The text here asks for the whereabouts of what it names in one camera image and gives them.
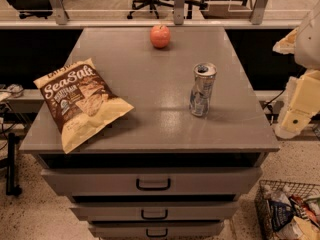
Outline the wire basket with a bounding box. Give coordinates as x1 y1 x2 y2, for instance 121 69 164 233
255 180 320 240

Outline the black office chair centre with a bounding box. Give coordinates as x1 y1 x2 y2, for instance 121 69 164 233
127 0 174 19

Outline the blue snack bag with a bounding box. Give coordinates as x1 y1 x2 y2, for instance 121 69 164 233
268 198 294 232

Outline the grey drawer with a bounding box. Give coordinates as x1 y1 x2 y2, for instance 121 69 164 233
41 167 262 196
88 221 224 239
71 201 239 222

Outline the top grey drawer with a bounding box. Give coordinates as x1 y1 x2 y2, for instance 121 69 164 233
41 167 262 196

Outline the black cable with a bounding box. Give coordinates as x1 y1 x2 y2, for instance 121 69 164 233
261 89 286 125

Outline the red snack bag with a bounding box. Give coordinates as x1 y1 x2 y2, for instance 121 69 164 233
289 195 319 227

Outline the black metal stand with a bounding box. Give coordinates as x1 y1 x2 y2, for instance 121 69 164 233
6 133 22 197

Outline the yellow snack bag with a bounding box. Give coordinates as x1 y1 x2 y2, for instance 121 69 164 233
292 217 320 240

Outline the silver redbull can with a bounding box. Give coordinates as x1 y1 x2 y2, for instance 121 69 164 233
189 62 217 117

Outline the metal railing frame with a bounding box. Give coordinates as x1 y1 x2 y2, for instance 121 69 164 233
0 0 318 29

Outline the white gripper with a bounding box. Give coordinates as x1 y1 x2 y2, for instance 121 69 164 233
272 3 320 139

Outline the red apple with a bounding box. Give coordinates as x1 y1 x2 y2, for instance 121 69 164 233
150 25 171 49

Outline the sea salt chips bag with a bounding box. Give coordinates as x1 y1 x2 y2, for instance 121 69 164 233
34 58 133 154

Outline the bottom grey drawer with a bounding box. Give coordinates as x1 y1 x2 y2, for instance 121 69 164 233
88 221 224 239

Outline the grey drawer cabinet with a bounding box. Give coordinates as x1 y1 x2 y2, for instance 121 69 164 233
19 26 280 240

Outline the middle grey drawer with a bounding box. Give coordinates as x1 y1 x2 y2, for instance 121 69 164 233
71 201 239 222

